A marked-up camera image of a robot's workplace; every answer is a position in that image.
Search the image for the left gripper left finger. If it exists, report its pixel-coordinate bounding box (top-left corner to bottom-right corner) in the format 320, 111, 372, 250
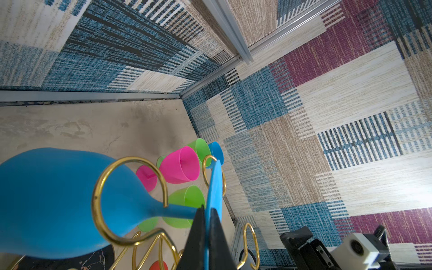
176, 205, 205, 270

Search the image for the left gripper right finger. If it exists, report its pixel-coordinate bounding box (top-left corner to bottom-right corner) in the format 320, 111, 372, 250
208, 208, 236, 270

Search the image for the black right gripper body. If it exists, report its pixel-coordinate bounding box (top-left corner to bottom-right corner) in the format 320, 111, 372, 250
280, 226, 340, 270

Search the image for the red wine glass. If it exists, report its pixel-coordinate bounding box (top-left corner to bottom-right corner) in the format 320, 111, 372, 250
149, 261, 168, 270

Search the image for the green back wine glass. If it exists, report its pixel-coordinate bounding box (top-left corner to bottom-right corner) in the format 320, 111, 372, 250
138, 185, 205, 232

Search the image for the green wine glass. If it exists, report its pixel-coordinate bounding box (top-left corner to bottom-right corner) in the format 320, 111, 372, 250
156, 138, 212, 168
138, 185, 205, 232

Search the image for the pink wine glass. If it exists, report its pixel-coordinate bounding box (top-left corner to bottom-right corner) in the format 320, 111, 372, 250
136, 146, 200, 192

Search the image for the blue front wine glass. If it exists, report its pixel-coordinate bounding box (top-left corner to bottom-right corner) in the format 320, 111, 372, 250
208, 141, 225, 165

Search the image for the blue wine glass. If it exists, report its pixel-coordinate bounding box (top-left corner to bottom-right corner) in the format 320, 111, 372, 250
208, 141, 225, 165
0, 147, 224, 270

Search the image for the green front wine glass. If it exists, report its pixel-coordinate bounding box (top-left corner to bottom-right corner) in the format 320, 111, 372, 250
156, 138, 212, 168

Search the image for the blue back wine glass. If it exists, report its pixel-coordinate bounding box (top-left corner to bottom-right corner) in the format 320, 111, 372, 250
0, 147, 224, 270

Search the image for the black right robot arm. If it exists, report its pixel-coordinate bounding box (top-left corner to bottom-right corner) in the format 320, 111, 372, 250
280, 225, 399, 270

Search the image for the gold wine glass rack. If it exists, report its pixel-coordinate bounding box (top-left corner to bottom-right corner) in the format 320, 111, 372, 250
6, 155, 261, 270

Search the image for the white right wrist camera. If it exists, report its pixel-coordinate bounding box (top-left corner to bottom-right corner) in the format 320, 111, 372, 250
330, 233, 390, 270

